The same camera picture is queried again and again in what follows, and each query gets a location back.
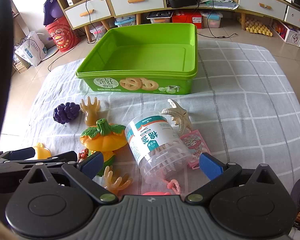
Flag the yellow toy duck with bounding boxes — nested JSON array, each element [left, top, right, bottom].
[[33, 142, 52, 159]]

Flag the pink card packet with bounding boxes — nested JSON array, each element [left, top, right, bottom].
[[180, 129, 211, 170]]

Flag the orange toy pumpkin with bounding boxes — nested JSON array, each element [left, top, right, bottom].
[[80, 119, 127, 177]]

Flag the pink round toy with cord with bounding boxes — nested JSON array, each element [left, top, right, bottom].
[[142, 178, 182, 196]]

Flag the purple toy grapes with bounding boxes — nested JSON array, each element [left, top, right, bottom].
[[53, 102, 81, 124]]

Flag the clear cotton swab jar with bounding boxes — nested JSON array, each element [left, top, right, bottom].
[[125, 111, 193, 184]]

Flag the amber rubber hand toy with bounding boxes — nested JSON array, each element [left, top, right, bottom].
[[79, 96, 100, 127]]

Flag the white starfish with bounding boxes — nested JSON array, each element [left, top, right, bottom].
[[161, 99, 193, 137]]

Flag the grey checked table cloth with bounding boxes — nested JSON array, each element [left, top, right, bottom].
[[27, 41, 300, 191]]

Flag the white shopping bag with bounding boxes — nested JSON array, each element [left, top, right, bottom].
[[15, 31, 47, 67]]

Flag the red printed bucket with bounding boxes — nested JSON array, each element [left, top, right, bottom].
[[45, 16, 80, 53]]

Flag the green plastic cookie box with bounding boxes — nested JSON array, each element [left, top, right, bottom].
[[76, 23, 198, 95]]

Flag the yellow egg tray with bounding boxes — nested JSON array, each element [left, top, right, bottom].
[[245, 17, 273, 37]]

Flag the white patterned storage box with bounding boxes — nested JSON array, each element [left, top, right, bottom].
[[271, 19, 300, 47]]

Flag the red box under cabinet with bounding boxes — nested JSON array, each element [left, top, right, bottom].
[[171, 10, 202, 29]]

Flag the black cable near lens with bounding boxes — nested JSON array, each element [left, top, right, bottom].
[[0, 0, 15, 167]]

